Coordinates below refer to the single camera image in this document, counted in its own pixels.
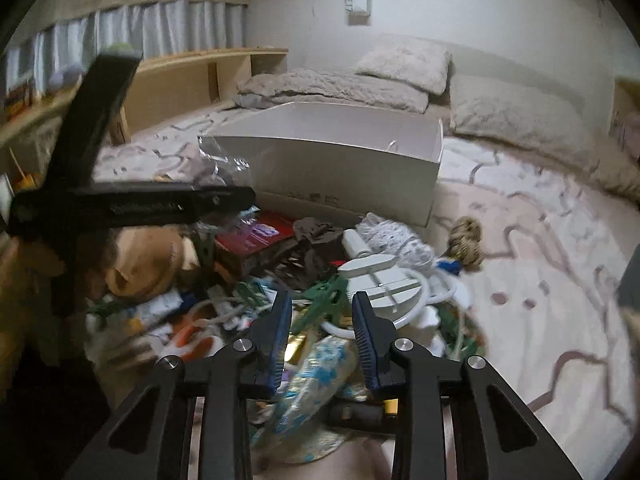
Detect orange white scissors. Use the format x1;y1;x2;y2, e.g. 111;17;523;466
160;310;226;361

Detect purple plush toy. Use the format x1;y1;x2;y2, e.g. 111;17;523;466
47;65;83;92

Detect green cord bundle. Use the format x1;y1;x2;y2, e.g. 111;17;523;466
440;310;481;356

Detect folded beige blanket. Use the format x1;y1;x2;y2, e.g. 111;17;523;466
235;69;431;113

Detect dark brown cloth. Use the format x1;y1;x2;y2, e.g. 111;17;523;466
280;217;346;291

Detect clear plastic bag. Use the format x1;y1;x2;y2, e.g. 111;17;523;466
197;132;256;196

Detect white cardboard box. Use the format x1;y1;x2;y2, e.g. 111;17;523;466
202;101;445;228

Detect wooden bedside shelf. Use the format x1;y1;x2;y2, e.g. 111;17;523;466
0;47;290;181

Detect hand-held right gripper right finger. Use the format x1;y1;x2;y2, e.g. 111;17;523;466
351;291;583;480

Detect blue patterned foil packet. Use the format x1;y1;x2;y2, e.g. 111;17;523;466
252;335;371;463

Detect red box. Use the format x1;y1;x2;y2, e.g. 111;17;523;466
215;212;296;271

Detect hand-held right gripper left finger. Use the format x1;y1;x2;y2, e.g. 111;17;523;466
62;289;296;480

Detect light blue curtain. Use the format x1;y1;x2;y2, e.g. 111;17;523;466
5;0;248;91

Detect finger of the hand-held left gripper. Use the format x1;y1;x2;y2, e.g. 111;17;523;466
7;184;257;241
42;52;143;196

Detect dark gold lighter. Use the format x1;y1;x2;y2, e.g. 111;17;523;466
325;400;401;431

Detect white crochet cloth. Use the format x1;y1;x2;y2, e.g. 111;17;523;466
357;212;436;271

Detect fluffy beige pillow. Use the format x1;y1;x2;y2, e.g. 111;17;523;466
355;35;451;96

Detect beige rope knot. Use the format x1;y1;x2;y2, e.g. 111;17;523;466
446;216;483;273

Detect wooden wall niche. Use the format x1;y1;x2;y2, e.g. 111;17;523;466
607;77;640;151

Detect square knit beige pillow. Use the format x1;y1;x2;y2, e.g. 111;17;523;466
450;76;598;171

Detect green clothespin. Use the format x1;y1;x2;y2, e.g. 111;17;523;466
227;282;271;311
290;280;351;336

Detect white ring lamp stand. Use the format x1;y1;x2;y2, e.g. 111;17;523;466
320;252;473;346

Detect bear printed blanket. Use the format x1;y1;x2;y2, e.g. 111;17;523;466
95;105;640;480

